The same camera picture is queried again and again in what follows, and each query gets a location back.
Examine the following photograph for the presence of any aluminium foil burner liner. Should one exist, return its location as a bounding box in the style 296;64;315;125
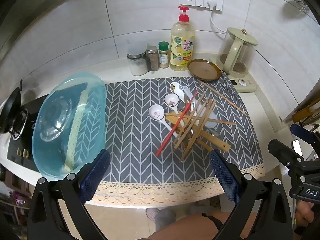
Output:
10;109;33;141

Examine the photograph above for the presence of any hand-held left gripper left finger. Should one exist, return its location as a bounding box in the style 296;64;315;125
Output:
26;149;112;240

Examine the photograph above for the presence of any silver-capped spice jar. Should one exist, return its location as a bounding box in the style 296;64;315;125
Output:
146;45;160;72

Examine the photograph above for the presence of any person's right hand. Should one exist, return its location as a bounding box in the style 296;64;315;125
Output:
296;201;316;223

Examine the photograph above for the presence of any pile of wooden chopsticks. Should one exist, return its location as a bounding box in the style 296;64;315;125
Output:
172;81;249;163

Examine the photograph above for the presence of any yellow dish soap pump bottle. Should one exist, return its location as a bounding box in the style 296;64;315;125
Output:
170;6;196;72

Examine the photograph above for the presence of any brown ceramic plate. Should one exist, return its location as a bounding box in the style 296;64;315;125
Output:
187;59;222;82

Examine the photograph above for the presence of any green-capped spice jar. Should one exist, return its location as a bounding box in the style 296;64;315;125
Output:
158;41;171;69

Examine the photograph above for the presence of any grey slipper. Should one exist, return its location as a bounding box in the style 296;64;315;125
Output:
146;207;177;232

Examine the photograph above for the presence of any glass salt jar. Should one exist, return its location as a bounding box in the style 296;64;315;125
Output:
126;40;148;76

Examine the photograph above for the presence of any white plug and cable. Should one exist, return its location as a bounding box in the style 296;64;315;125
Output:
206;0;227;34

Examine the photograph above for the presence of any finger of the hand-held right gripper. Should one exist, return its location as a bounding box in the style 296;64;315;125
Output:
268;139;304;170
290;124;320;153

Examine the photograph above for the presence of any white spoon with mushroom print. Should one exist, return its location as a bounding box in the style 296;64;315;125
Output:
164;93;187;128

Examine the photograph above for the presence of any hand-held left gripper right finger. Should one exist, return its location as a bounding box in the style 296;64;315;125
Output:
209;149;294;240

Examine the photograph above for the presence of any blue translucent plastic basin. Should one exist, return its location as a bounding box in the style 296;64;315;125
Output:
32;72;107;180

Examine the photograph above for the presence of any person's leg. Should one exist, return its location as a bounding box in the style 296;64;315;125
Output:
147;211;238;240

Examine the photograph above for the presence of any clear glass bowl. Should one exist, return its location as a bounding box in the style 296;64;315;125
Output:
39;97;75;142

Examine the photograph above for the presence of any black frying pan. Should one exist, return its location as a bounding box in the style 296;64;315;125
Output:
0;80;24;134

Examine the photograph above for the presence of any white plastic rice paddle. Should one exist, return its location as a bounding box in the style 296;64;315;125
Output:
182;85;219;130

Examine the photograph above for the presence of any white spoon with orange print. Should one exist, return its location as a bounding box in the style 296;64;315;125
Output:
170;82;200;113

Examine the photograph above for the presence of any cream glass electric kettle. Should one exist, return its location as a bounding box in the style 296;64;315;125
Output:
217;27;258;74

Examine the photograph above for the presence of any white spoon with flower print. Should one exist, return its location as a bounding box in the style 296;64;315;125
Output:
148;104;175;133

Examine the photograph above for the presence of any black gas stove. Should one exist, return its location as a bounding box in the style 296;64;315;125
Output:
6;96;50;174

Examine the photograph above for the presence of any red chopstick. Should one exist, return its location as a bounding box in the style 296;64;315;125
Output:
155;87;200;156

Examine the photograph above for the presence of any wooden spatula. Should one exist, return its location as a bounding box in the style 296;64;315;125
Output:
165;114;232;153

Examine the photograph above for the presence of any cream kettle base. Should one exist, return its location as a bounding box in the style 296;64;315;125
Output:
220;70;257;93

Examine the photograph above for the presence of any grey chevron lace-edged mat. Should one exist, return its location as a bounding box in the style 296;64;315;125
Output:
67;75;265;205

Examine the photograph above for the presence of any wooden cutting board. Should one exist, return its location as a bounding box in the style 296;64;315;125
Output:
285;100;320;128

